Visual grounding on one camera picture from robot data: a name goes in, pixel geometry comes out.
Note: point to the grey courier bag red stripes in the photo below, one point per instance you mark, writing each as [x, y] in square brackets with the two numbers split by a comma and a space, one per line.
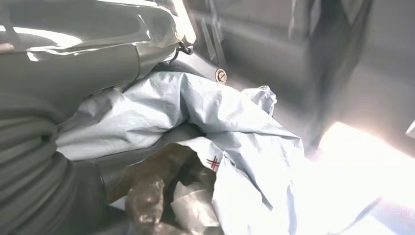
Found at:
[246, 146]

